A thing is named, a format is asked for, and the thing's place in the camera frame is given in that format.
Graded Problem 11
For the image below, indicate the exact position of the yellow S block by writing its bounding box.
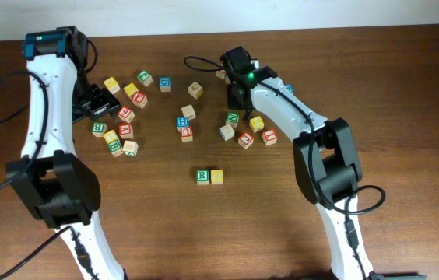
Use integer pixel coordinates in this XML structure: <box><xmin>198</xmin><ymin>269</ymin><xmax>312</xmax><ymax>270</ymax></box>
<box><xmin>210</xmin><ymin>170</ymin><xmax>223</xmax><ymax>184</ymax></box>

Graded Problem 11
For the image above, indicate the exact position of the green R block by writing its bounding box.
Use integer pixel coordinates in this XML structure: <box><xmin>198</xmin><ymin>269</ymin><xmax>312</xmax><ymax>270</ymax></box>
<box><xmin>196</xmin><ymin>170</ymin><xmax>210</xmax><ymax>185</ymax></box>

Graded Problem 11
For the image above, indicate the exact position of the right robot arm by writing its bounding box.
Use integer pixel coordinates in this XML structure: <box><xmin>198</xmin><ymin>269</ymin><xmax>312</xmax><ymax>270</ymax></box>
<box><xmin>220</xmin><ymin>47</ymin><xmax>378</xmax><ymax>279</ymax></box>

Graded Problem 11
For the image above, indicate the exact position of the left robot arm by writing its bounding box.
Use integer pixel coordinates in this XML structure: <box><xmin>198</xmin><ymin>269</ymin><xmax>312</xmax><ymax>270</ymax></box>
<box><xmin>6</xmin><ymin>26</ymin><xmax>127</xmax><ymax>279</ymax></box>

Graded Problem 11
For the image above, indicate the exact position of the yellow block centre right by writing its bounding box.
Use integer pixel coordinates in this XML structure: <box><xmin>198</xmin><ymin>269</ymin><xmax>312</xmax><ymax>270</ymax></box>
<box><xmin>249</xmin><ymin>116</ymin><xmax>265</xmax><ymax>133</ymax></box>

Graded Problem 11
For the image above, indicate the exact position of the green N block centre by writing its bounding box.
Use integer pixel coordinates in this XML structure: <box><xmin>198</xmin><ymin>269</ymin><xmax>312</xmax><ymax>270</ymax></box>
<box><xmin>226</xmin><ymin>112</ymin><xmax>240</xmax><ymax>128</ymax></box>

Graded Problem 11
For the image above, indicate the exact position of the yellow block far left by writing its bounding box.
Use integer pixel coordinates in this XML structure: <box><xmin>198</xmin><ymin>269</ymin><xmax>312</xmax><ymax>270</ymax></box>
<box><xmin>104</xmin><ymin>76</ymin><xmax>121</xmax><ymax>94</ymax></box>

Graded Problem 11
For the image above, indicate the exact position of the green B block left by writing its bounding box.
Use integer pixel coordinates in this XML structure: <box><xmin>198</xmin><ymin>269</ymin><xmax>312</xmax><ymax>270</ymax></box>
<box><xmin>91</xmin><ymin>122</ymin><xmax>108</xmax><ymax>137</ymax></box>

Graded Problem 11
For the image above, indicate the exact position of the green b block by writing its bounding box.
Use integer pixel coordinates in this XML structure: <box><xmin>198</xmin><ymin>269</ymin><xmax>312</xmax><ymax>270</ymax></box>
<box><xmin>91</xmin><ymin>122</ymin><xmax>108</xmax><ymax>137</ymax></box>
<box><xmin>107</xmin><ymin>140</ymin><xmax>124</xmax><ymax>157</ymax></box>

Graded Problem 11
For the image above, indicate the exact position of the red 6 block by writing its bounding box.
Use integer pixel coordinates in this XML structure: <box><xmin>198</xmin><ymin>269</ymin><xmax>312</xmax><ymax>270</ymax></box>
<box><xmin>118</xmin><ymin>106</ymin><xmax>135</xmax><ymax>123</ymax></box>

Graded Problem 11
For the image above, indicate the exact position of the red Y block top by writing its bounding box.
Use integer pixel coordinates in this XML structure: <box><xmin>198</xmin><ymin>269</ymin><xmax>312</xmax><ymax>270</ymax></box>
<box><xmin>215</xmin><ymin>70</ymin><xmax>226</xmax><ymax>79</ymax></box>

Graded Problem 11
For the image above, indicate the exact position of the red y block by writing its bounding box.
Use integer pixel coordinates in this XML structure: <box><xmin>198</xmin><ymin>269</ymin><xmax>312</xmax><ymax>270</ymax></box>
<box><xmin>215</xmin><ymin>70</ymin><xmax>226</xmax><ymax>79</ymax></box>
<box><xmin>118</xmin><ymin>124</ymin><xmax>134</xmax><ymax>139</ymax></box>

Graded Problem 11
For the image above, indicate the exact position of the red 3 block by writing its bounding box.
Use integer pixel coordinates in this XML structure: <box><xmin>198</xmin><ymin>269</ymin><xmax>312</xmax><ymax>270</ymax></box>
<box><xmin>237</xmin><ymin>132</ymin><xmax>254</xmax><ymax>149</ymax></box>

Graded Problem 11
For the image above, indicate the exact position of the white blue-edged block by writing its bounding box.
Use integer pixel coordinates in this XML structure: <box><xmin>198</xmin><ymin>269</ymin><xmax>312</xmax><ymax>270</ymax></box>
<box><xmin>219</xmin><ymin>124</ymin><xmax>235</xmax><ymax>141</ymax></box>

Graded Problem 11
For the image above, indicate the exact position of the yellow block beside E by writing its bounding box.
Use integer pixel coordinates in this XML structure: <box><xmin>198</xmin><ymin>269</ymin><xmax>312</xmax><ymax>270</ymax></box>
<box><xmin>124</xmin><ymin>83</ymin><xmax>139</xmax><ymax>98</ymax></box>

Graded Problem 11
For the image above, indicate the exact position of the red I block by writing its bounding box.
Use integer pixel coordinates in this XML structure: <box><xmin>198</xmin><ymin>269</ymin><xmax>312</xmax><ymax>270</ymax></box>
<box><xmin>262</xmin><ymin>129</ymin><xmax>278</xmax><ymax>146</ymax></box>

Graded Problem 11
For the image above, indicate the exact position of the yellow block above B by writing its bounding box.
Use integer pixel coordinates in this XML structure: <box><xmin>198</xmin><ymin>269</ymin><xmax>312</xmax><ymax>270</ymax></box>
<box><xmin>103</xmin><ymin>130</ymin><xmax>119</xmax><ymax>144</ymax></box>

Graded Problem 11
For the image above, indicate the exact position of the red E block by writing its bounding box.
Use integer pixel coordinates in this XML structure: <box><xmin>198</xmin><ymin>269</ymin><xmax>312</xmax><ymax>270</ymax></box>
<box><xmin>131</xmin><ymin>92</ymin><xmax>148</xmax><ymax>108</ymax></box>

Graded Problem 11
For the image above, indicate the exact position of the plain picture block top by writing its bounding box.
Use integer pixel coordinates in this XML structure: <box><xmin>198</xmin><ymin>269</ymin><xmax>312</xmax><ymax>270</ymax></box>
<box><xmin>188</xmin><ymin>82</ymin><xmax>204</xmax><ymax>99</ymax></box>

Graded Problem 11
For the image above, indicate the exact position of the blue P block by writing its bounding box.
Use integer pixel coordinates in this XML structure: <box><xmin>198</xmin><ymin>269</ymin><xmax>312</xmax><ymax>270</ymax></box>
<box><xmin>285</xmin><ymin>84</ymin><xmax>294</xmax><ymax>94</ymax></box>

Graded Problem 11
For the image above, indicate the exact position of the green B block lower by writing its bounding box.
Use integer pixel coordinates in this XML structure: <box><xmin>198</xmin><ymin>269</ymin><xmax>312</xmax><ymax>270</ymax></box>
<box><xmin>107</xmin><ymin>140</ymin><xmax>124</xmax><ymax>157</ymax></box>

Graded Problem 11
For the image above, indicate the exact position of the green P block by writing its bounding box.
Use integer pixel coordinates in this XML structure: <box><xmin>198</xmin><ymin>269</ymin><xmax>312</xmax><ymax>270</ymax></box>
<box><xmin>137</xmin><ymin>70</ymin><xmax>153</xmax><ymax>87</ymax></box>

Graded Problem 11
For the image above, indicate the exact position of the plain wooden block centre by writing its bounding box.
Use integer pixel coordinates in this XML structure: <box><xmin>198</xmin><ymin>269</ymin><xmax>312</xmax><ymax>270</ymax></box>
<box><xmin>181</xmin><ymin>104</ymin><xmax>196</xmax><ymax>120</ymax></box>

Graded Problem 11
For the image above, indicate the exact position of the plain block green bottom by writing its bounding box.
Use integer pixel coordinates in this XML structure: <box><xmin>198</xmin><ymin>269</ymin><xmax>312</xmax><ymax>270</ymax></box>
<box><xmin>123</xmin><ymin>140</ymin><xmax>139</xmax><ymax>156</ymax></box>

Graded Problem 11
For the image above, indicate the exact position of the blue H block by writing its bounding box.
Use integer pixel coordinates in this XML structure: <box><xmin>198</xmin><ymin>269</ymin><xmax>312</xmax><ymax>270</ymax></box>
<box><xmin>177</xmin><ymin>117</ymin><xmax>189</xmax><ymax>131</ymax></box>

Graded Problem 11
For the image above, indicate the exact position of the red U block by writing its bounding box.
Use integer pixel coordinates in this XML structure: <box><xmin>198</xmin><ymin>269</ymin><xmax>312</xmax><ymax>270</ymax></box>
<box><xmin>180</xmin><ymin>126</ymin><xmax>193</xmax><ymax>142</ymax></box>

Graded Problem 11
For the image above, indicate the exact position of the blue D block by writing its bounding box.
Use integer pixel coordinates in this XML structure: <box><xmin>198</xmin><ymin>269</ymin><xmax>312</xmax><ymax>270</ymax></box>
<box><xmin>159</xmin><ymin>76</ymin><xmax>172</xmax><ymax>93</ymax></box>

